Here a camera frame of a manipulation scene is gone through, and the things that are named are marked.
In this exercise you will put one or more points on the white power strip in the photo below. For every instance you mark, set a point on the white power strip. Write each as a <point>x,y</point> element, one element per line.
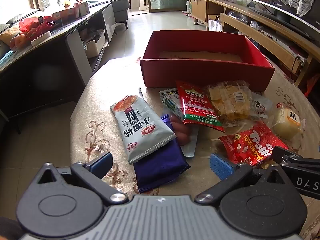
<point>301,60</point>

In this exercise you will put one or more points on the clear bag of yellow cubes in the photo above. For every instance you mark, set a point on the clear bag of yellow cubes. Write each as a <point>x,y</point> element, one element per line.
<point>230,102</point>

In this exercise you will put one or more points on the red green snack packet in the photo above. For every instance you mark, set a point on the red green snack packet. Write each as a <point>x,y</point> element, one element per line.
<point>197,105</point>

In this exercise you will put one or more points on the clear plastic cover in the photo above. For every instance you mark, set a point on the clear plastic cover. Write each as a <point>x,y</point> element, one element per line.
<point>237,17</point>

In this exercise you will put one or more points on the red gummy candy packet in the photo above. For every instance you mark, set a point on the red gummy candy packet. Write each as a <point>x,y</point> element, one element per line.
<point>250,142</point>

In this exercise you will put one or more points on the steamed cake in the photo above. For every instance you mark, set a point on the steamed cake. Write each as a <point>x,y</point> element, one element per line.
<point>285,125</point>

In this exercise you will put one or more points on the purple foil snack packet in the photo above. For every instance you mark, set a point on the purple foil snack packet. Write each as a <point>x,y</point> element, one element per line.
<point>160,165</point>

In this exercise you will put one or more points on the small printed carton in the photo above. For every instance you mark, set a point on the small printed carton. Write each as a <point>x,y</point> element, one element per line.
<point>83,7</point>

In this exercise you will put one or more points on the bag of oranges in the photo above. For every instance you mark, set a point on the bag of oranges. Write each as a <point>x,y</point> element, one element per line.
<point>17,41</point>

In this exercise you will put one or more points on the white printed snack packet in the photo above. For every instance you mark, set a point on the white printed snack packet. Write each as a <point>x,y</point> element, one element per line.
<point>261,107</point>

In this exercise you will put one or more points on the clear sausage packet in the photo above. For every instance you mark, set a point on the clear sausage packet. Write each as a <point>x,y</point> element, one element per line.
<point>181,130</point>

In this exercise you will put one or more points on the black television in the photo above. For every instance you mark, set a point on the black television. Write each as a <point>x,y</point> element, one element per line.
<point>307,22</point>

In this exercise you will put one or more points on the green white wafer packet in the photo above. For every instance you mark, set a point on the green white wafer packet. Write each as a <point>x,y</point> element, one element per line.
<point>172,102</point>

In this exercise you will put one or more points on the grey shrimp print snack packet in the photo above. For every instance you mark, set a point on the grey shrimp print snack packet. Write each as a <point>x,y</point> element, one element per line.
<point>142,130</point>

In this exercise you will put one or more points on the red net bag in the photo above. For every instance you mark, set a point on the red net bag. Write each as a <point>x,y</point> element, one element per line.
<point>312,85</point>

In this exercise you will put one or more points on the open cardboard box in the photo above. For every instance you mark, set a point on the open cardboard box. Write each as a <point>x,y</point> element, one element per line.
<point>96,46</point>

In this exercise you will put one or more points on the white shopping bag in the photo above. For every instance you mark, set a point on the white shopping bag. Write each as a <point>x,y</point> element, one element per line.
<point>215,25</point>

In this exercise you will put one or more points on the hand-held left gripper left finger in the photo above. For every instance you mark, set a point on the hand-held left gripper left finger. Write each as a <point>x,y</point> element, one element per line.
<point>101,164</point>

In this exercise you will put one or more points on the white flat box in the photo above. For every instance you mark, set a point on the white flat box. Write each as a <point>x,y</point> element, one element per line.
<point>40,38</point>

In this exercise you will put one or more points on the grey sofa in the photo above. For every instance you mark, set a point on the grey sofa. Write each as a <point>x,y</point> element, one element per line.
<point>121,10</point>

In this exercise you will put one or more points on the orange white carton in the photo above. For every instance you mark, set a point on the orange white carton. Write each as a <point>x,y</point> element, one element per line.
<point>65,13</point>

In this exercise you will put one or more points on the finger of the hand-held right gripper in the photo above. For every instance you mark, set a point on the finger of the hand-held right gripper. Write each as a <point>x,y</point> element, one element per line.
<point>287,156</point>

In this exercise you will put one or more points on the dark long desk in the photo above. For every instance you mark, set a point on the dark long desk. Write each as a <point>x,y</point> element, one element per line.
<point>37,80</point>

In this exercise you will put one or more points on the wooden television cabinet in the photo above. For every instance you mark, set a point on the wooden television cabinet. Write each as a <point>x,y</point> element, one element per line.
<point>275,42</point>

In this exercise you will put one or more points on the red cardboard box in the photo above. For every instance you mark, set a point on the red cardboard box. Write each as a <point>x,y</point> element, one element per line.
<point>200,72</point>

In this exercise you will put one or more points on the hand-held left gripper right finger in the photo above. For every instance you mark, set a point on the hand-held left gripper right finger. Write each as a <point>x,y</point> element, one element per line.
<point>221,166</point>

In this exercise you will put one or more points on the red plastic bags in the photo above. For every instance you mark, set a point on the red plastic bags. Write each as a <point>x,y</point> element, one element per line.
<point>32,25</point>

